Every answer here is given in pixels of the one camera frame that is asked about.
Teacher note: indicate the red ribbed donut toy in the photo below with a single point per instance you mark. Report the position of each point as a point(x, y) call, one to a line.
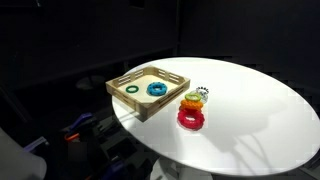
point(181, 119)

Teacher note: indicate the blue ribbed donut toy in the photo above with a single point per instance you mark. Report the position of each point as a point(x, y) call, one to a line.
point(150, 89)

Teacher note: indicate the wooden slatted tray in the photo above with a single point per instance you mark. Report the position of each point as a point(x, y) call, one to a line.
point(146, 110)

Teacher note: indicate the orange ribbed donut toy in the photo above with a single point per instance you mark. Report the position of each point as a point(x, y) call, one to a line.
point(191, 105)

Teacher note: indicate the dark round stool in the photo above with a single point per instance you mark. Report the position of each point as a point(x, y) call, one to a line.
point(90, 82)

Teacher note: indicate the white rounded object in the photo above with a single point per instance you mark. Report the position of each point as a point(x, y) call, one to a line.
point(16, 160)

